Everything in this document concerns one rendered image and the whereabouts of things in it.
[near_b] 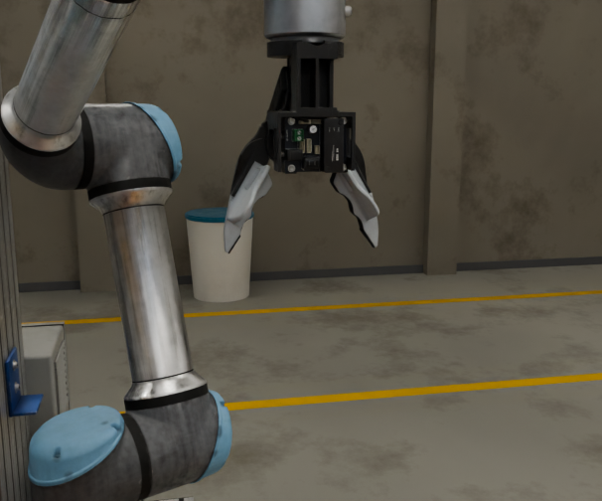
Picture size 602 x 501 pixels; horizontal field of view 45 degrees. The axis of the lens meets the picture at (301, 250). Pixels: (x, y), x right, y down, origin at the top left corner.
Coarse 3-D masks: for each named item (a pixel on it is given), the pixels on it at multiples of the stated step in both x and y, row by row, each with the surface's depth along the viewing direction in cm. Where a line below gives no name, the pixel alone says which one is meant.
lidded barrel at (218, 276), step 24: (192, 216) 600; (216, 216) 597; (192, 240) 607; (216, 240) 596; (240, 240) 604; (192, 264) 616; (216, 264) 602; (240, 264) 610; (216, 288) 607; (240, 288) 616
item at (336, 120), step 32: (288, 64) 68; (320, 64) 65; (288, 96) 68; (320, 96) 66; (288, 128) 65; (320, 128) 66; (352, 128) 65; (288, 160) 65; (320, 160) 66; (352, 160) 65
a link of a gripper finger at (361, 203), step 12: (336, 180) 72; (348, 180) 71; (360, 180) 72; (348, 192) 72; (360, 192) 70; (360, 204) 72; (372, 204) 69; (360, 216) 73; (372, 216) 71; (360, 228) 75; (372, 228) 73; (372, 240) 74
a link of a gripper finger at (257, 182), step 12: (252, 168) 70; (264, 168) 68; (252, 180) 70; (264, 180) 70; (240, 192) 70; (252, 192) 68; (264, 192) 70; (228, 204) 70; (240, 204) 69; (252, 204) 70; (228, 216) 70; (240, 216) 66; (228, 228) 70; (240, 228) 71; (228, 240) 71; (228, 252) 71
